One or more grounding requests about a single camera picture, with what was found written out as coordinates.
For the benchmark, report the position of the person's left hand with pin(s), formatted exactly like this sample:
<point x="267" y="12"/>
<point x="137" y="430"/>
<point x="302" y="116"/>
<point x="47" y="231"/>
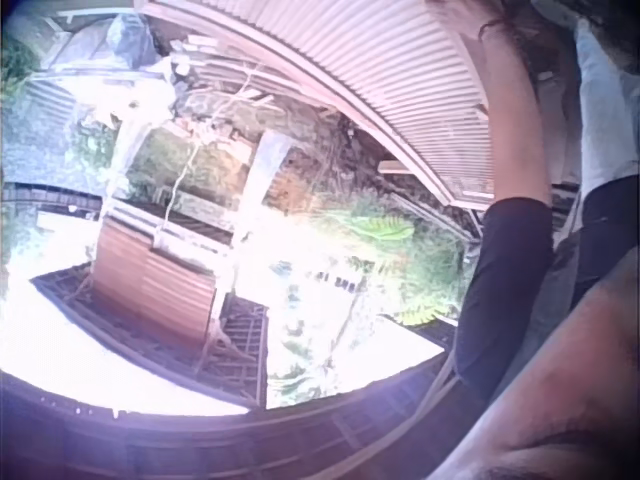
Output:
<point x="465" y="15"/>

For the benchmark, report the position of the person's left fingers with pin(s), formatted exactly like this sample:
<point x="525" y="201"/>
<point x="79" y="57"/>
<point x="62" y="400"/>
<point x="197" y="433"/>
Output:
<point x="442" y="9"/>

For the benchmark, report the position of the pale corrugated metal roof sheet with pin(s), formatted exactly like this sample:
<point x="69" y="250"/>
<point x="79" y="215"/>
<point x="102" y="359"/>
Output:
<point x="380" y="65"/>

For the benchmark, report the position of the person's legs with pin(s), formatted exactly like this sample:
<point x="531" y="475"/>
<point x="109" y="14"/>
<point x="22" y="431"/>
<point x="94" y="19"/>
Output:
<point x="602" y="100"/>

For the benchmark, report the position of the green fern plants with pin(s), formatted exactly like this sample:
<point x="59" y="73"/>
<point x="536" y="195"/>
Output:
<point x="386" y="227"/>

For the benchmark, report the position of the grey plastic bag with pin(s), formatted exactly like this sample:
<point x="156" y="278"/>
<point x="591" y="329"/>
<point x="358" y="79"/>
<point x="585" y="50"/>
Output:
<point x="131" y="40"/>

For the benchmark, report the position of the dark wooden lattice panel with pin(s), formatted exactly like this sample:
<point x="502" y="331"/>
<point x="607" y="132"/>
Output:
<point x="240" y="345"/>

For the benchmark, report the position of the orange corrugated metal sheet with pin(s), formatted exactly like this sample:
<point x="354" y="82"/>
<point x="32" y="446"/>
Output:
<point x="155" y="280"/>

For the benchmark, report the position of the dark wooden fence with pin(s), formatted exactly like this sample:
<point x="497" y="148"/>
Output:
<point x="50" y="196"/>

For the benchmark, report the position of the dark wooden railing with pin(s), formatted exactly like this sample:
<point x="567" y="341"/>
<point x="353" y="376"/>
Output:
<point x="200" y="445"/>

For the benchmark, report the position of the white post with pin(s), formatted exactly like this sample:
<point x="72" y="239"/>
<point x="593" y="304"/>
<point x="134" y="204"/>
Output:
<point x="269" y="170"/>

